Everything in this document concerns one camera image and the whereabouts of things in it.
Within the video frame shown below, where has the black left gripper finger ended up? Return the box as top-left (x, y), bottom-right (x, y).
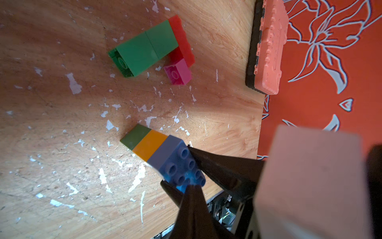
top-left (168, 184), bottom-right (236, 239)

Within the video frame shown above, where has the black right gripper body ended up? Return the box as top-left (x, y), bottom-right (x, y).
top-left (234, 126), bottom-right (382, 239)

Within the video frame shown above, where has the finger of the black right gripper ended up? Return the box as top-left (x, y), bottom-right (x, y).
top-left (189, 147), bottom-right (265, 200)
top-left (160, 180), bottom-right (184, 208)

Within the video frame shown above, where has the blue lego brick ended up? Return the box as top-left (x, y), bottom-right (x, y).
top-left (147, 135), bottom-right (206, 193)

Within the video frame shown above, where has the yellow lego brick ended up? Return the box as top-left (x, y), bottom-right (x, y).
top-left (133, 130), bottom-right (168, 162)

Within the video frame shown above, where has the pink lego brick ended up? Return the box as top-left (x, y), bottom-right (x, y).
top-left (164, 58), bottom-right (192, 85)

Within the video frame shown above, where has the red lego brick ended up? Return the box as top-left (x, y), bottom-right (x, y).
top-left (169, 15), bottom-right (195, 68)

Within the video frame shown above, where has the green lego brick front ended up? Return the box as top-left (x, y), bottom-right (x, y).
top-left (108, 32), bottom-right (159, 78)

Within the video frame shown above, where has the small green lego brick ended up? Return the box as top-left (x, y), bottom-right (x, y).
top-left (120, 124), bottom-right (151, 150)

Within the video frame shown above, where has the tall green lego brick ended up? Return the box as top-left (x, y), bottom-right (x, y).
top-left (146, 20), bottom-right (179, 60)

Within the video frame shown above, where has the orange plastic tool case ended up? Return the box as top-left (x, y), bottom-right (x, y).
top-left (245, 0), bottom-right (289, 95)

